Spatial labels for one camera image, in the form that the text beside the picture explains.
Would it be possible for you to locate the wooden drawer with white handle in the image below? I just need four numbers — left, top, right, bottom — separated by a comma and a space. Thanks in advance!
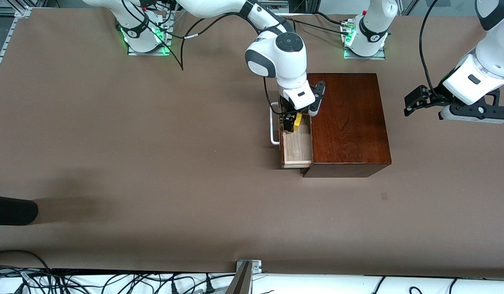
270, 101, 314, 169

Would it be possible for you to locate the aluminium side rail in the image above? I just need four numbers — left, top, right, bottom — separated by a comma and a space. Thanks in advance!
0, 0, 33, 86

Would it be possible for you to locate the black cylinder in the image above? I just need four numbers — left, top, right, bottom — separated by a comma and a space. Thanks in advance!
0, 195, 39, 226

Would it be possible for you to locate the brown table cover sheet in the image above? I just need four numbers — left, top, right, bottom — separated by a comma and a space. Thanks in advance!
0, 8, 504, 279

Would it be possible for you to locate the dark brown wooden cabinet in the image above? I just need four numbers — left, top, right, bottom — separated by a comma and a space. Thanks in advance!
303, 73, 392, 178

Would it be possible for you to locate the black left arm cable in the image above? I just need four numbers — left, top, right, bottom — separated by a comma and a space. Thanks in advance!
418, 0, 445, 97

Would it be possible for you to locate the black looped cable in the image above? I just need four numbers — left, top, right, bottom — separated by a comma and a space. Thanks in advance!
0, 249, 53, 294

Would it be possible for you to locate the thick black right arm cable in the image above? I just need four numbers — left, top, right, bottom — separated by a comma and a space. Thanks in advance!
182, 11, 252, 40

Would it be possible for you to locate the aluminium frame with equipment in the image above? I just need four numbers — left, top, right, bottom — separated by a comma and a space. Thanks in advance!
260, 0, 330, 14

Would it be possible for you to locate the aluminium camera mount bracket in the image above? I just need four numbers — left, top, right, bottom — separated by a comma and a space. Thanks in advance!
225, 260, 263, 294

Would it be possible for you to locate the black cable on table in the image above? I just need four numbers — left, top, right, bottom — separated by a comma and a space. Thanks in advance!
313, 11, 347, 27
293, 20, 351, 36

